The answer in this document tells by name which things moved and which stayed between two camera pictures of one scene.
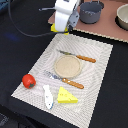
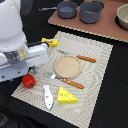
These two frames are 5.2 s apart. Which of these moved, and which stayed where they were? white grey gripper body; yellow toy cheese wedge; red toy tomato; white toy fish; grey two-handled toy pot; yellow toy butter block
Moved: yellow toy butter block; white grey gripper body
Stayed: red toy tomato; white toy fish; yellow toy cheese wedge; grey two-handled toy pot
